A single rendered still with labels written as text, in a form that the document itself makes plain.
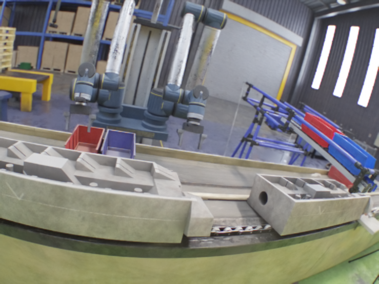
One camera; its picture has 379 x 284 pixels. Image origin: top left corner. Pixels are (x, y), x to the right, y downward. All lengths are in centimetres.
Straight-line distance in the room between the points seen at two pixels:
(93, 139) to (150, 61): 105
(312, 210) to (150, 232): 83
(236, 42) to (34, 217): 1179
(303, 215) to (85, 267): 106
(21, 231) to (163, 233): 57
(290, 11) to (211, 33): 1281
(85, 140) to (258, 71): 1189
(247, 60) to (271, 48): 178
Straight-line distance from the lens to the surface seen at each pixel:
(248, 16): 1201
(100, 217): 74
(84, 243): 85
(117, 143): 147
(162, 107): 186
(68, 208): 75
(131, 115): 211
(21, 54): 1097
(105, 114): 188
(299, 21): 1491
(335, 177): 265
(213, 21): 178
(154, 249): 86
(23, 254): 106
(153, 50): 217
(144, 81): 219
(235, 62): 1201
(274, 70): 1343
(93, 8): 175
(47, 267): 109
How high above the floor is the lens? 143
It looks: 21 degrees down
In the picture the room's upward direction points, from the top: 16 degrees clockwise
